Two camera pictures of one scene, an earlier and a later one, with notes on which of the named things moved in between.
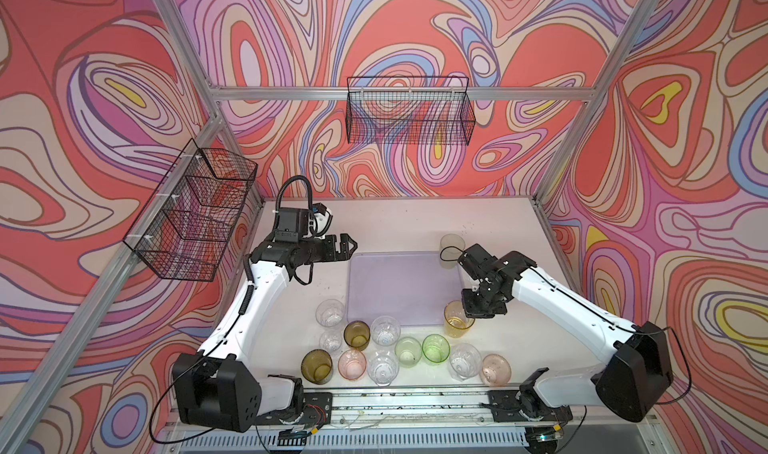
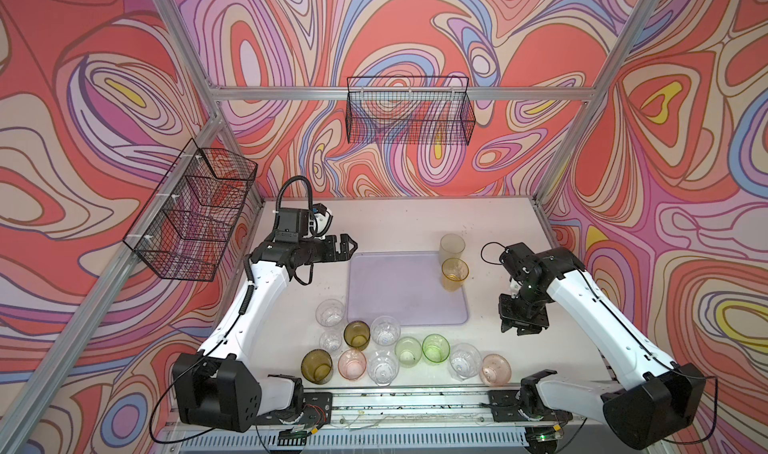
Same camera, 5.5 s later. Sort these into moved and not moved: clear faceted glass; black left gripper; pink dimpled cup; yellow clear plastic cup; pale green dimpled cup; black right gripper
Moved: yellow clear plastic cup; black right gripper
Not moved: black left gripper; pink dimpled cup; pale green dimpled cup; clear faceted glass
